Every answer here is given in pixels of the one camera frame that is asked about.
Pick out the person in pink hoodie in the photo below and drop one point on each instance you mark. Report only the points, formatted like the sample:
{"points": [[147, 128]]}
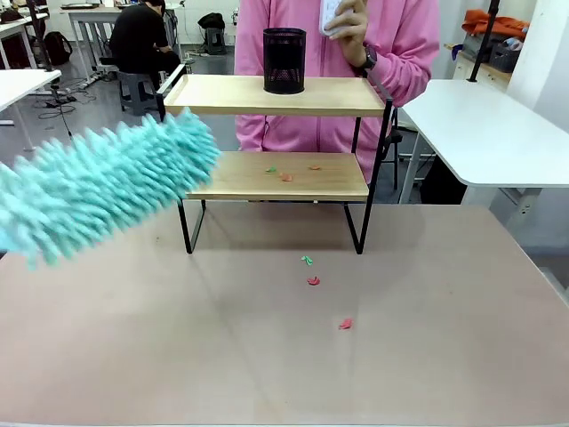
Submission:
{"points": [[289, 133]]}

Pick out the black bag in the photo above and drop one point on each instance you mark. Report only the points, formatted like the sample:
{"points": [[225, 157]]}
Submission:
{"points": [[212, 21]]}

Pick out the dark small stool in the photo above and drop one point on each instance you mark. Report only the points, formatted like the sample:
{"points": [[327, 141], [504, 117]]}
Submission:
{"points": [[216, 42]]}

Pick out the black folding chair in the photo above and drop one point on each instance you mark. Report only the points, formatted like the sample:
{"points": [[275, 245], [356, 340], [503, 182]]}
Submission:
{"points": [[393, 151]]}

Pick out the white background desk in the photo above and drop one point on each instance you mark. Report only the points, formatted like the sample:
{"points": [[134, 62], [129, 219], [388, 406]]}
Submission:
{"points": [[18, 31], [89, 26]]}

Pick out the black metal wooden two-tier shelf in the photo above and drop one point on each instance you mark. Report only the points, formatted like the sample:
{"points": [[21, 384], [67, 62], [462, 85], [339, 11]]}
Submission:
{"points": [[275, 95]]}

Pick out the black stand pole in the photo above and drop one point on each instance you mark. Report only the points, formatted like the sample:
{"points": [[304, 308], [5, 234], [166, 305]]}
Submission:
{"points": [[484, 35], [42, 35]]}

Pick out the person's left hand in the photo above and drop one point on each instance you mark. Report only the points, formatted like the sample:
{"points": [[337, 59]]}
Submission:
{"points": [[353, 31]]}

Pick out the dark plastic crate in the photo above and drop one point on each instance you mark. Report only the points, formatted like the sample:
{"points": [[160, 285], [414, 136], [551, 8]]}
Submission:
{"points": [[504, 57]]}

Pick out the white handheld device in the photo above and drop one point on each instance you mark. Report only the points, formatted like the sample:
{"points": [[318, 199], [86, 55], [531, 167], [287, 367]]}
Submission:
{"points": [[328, 15]]}

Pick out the large white rounded table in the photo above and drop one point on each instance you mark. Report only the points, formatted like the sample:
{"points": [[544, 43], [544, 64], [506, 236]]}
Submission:
{"points": [[484, 129]]}

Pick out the black mesh pen cup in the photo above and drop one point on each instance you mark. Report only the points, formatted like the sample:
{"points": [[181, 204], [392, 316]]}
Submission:
{"points": [[284, 60]]}

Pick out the orange cloth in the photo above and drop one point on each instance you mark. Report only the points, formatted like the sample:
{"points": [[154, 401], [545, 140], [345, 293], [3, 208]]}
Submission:
{"points": [[493, 24]]}

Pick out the person's left forearm pink sleeve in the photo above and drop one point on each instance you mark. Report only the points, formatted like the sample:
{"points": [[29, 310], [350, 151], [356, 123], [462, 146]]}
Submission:
{"points": [[409, 58]]}

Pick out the gray plastic stool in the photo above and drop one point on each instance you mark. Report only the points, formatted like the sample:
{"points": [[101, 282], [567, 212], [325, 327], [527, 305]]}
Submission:
{"points": [[135, 91]]}

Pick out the teal fluffy duster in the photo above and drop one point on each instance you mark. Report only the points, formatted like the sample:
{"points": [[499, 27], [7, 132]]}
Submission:
{"points": [[106, 187]]}

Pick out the white side table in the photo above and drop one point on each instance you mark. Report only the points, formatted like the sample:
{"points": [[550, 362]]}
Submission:
{"points": [[22, 84]]}

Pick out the seated person in black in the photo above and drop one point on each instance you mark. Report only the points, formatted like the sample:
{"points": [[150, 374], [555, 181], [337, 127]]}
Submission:
{"points": [[138, 40]]}

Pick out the black backpack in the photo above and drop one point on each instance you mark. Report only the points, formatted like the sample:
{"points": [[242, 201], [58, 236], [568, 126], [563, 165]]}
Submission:
{"points": [[58, 48]]}

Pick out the red paper scrap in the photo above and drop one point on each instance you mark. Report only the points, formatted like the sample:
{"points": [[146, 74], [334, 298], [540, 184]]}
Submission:
{"points": [[313, 280], [346, 324]]}

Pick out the black wrist watch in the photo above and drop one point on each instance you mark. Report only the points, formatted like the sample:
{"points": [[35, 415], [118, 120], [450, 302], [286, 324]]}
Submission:
{"points": [[370, 57]]}

